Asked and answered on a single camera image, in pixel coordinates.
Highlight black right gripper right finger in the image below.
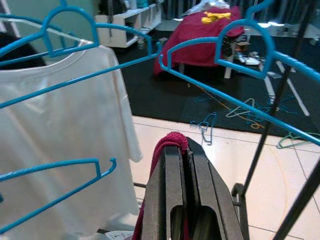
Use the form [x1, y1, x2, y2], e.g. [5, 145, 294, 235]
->
[186, 137, 251, 240]

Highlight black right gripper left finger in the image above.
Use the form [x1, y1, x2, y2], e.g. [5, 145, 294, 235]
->
[134, 146, 188, 240]

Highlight red shirt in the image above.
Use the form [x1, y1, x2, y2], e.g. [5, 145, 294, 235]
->
[132, 131, 190, 240]

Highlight dark blue plastic hanger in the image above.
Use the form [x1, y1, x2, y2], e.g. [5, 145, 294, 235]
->
[189, 112, 217, 146]

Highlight green plastic hanger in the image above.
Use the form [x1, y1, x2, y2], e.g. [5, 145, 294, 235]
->
[276, 131, 320, 150]

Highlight pale teal plastic hanger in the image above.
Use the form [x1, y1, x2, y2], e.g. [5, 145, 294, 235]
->
[224, 97, 266, 121]

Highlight black metal clothes rack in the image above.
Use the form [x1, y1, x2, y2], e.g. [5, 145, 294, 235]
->
[97, 0, 320, 240]

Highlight white t-shirt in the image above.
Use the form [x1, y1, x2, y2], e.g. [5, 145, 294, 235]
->
[0, 43, 144, 237]

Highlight maroon cloth with yellow print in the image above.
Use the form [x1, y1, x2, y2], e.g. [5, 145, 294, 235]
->
[152, 6, 245, 77]

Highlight white low shelf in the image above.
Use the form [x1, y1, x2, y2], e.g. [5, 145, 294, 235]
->
[94, 0, 163, 50]

